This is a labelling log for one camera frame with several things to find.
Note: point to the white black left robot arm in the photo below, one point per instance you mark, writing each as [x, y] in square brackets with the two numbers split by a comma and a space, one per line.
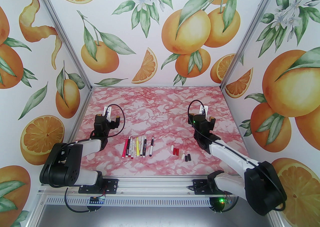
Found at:
[60, 166]

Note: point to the controller with green light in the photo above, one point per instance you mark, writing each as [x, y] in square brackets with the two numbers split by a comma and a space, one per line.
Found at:
[220, 201]

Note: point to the yellow highlighter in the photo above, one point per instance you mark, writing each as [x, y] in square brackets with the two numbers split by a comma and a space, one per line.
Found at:
[137, 147]

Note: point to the small circuit board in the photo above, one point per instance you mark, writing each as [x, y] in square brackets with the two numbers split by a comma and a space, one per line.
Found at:
[97, 200]

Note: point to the thick white marker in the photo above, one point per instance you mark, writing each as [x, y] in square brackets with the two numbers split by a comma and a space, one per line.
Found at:
[142, 146]

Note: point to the aluminium side rail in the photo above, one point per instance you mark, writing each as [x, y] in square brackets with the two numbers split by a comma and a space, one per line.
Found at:
[83, 111]
[231, 111]

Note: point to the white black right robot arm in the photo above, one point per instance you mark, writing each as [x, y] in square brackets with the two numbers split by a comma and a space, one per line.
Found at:
[230, 157]

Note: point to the white and black marker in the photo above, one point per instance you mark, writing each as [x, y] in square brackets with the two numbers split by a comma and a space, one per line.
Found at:
[151, 147]

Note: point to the aluminium back rail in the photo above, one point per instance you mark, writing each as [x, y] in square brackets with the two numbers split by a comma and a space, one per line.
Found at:
[155, 86]

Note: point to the aluminium frame post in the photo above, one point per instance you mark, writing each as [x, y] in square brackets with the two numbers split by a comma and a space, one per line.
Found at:
[252, 29]
[62, 29]

